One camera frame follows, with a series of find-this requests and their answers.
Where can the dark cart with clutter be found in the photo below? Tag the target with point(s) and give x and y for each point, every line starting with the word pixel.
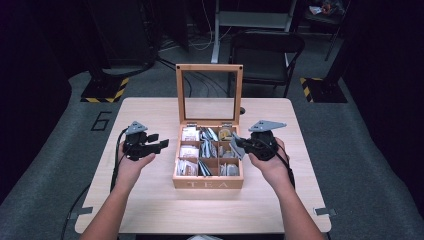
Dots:
pixel 325 16

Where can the white cloth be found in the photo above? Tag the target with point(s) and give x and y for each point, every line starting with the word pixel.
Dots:
pixel 204 237

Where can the grey tape strip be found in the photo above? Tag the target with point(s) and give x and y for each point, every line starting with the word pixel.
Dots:
pixel 81 211
pixel 325 211

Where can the assorted tea bags group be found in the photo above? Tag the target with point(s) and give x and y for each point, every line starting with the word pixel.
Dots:
pixel 190 151

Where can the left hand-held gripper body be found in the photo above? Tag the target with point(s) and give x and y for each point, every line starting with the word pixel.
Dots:
pixel 136 146

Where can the grey tea bag sachet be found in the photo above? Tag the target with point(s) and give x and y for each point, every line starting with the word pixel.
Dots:
pixel 235 149

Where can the person's left hand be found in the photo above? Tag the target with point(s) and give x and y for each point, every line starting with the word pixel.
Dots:
pixel 130 170

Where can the person's right hand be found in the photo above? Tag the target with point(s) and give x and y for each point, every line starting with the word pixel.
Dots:
pixel 275 170

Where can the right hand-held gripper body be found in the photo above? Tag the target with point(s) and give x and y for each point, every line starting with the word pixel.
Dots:
pixel 263 146

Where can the black folding chair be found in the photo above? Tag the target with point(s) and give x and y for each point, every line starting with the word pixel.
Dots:
pixel 266 63

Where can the black equipment cabinet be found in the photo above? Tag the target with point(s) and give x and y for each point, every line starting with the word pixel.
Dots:
pixel 123 33

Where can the black base with striped edge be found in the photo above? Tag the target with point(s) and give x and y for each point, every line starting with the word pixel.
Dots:
pixel 325 90
pixel 101 90

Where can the white metal desk frame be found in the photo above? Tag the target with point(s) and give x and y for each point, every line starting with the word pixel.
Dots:
pixel 216 40

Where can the black table grommet hole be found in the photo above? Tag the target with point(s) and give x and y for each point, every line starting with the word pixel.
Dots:
pixel 243 110

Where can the wooden tea box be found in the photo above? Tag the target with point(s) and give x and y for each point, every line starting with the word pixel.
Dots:
pixel 208 183

